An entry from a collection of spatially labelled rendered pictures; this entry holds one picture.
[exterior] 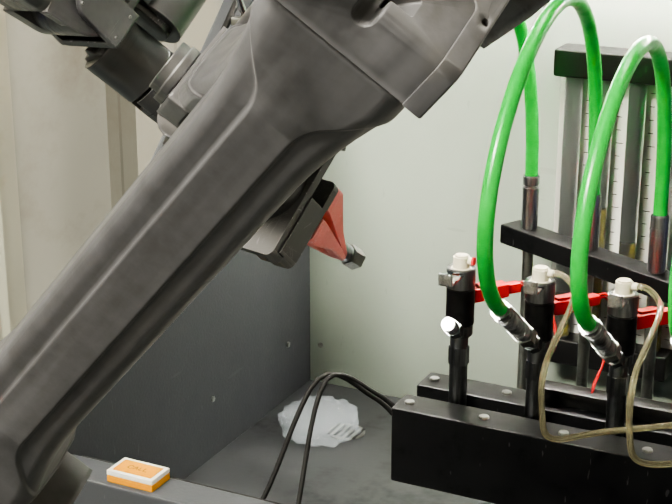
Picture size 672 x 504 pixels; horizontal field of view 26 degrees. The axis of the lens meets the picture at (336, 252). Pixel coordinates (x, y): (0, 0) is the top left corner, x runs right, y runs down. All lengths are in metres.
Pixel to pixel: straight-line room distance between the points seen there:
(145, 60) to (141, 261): 0.69
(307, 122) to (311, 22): 0.04
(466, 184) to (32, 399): 1.11
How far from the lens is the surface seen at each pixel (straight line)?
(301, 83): 0.50
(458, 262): 1.40
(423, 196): 1.72
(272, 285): 1.73
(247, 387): 1.72
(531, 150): 1.56
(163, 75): 0.90
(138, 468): 1.37
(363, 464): 1.66
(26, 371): 0.63
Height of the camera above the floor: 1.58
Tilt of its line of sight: 19 degrees down
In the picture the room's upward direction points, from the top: straight up
